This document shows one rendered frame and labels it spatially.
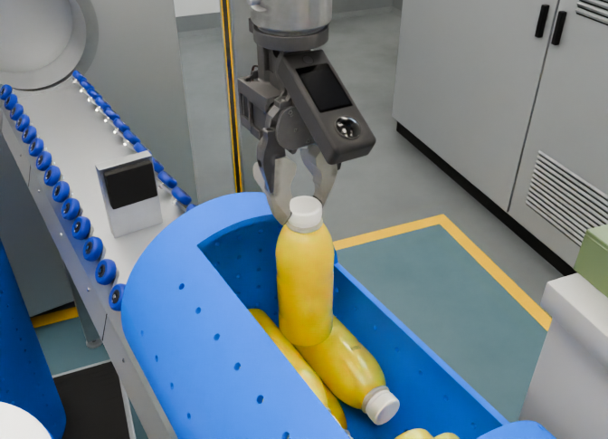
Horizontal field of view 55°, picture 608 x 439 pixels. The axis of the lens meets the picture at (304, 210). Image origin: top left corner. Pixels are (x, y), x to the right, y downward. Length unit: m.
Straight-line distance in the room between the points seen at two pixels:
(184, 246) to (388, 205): 2.29
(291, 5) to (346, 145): 0.13
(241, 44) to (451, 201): 1.90
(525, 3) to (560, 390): 1.92
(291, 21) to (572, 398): 0.57
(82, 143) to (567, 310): 1.19
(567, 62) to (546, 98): 0.18
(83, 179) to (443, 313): 1.48
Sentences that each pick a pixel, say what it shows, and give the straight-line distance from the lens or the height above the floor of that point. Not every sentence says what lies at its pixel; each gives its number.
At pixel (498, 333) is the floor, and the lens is 2.35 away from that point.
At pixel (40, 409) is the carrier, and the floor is 0.32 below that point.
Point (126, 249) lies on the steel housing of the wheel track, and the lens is 1.17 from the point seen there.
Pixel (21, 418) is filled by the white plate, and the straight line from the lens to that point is 0.79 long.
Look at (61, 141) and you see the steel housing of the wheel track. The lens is 1.60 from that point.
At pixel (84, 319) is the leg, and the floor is 0.14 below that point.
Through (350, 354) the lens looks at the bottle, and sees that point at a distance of 0.74.
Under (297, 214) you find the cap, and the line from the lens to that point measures 0.63.
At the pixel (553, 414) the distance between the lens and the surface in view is 0.88.
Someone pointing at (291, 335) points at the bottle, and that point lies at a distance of 0.73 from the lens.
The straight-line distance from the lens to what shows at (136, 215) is 1.19.
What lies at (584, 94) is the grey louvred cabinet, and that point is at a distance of 2.36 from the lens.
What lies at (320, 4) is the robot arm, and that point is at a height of 1.48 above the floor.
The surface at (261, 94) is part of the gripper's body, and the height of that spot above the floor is 1.39.
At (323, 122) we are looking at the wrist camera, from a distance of 0.52.
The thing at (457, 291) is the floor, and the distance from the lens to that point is 2.48.
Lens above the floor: 1.63
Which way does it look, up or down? 35 degrees down
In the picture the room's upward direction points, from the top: straight up
